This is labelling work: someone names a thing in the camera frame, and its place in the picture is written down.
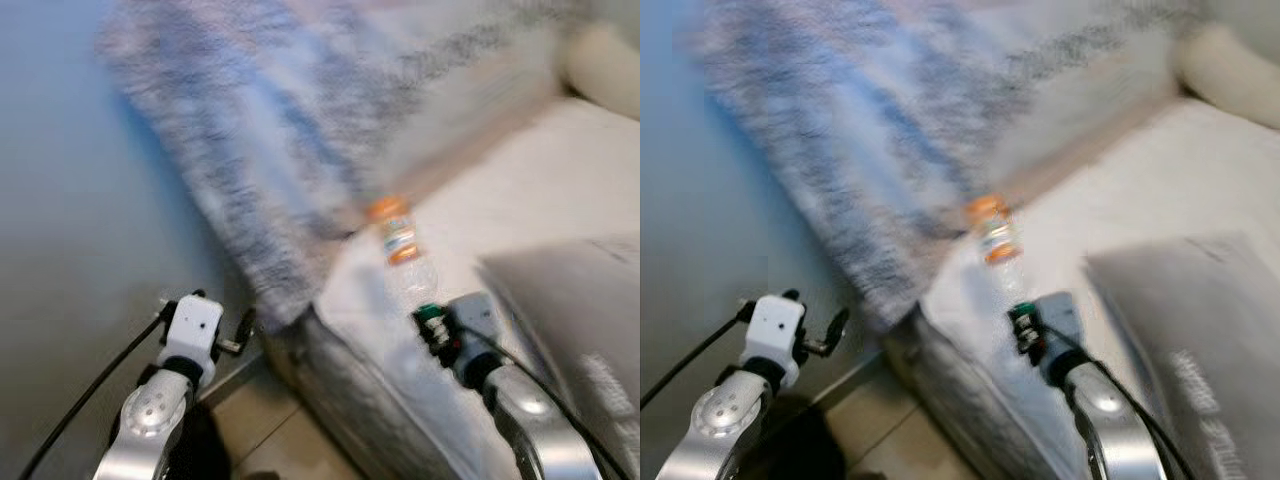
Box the clear plastic bottle orange cap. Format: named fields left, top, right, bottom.
left=365, top=194, right=441, bottom=311
left=963, top=192, right=1033, bottom=307

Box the grey square throw pillow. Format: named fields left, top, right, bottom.
left=477, top=234, right=641, bottom=480
left=1084, top=234, right=1280, bottom=480

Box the grey quilted mattress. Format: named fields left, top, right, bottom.
left=264, top=305, right=471, bottom=480
left=880, top=310, right=1079, bottom=480

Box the black robot leg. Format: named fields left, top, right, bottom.
left=755, top=394, right=853, bottom=480

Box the white quilted mattress pad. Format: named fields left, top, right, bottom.
left=312, top=95, right=641, bottom=480
left=918, top=98, right=1280, bottom=480

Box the large paisley patterned cushion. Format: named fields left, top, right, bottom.
left=688, top=0, right=1213, bottom=333
left=98, top=0, right=601, bottom=333

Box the cream bolster pillow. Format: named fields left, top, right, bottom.
left=560, top=20, right=641, bottom=123
left=1174, top=24, right=1280, bottom=133

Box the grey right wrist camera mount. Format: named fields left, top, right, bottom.
left=1035, top=292, right=1087, bottom=387
left=447, top=292, right=507, bottom=387

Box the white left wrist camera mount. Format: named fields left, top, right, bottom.
left=744, top=293, right=809, bottom=367
left=157, top=294, right=225, bottom=367

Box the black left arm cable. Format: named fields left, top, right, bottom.
left=640, top=303, right=757, bottom=411
left=18, top=313, right=167, bottom=480

